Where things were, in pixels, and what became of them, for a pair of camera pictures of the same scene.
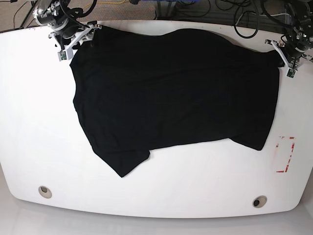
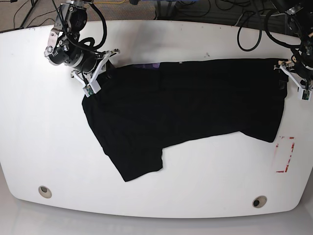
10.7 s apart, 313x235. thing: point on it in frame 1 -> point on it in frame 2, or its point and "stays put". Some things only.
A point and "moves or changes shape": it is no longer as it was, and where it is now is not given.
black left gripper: (68, 28) -> (88, 63)
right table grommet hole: (259, 201) stays put
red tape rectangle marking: (288, 160) stays put
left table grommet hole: (45, 192) stays put
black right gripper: (295, 49) -> (303, 66)
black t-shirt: (137, 90) moves or changes shape
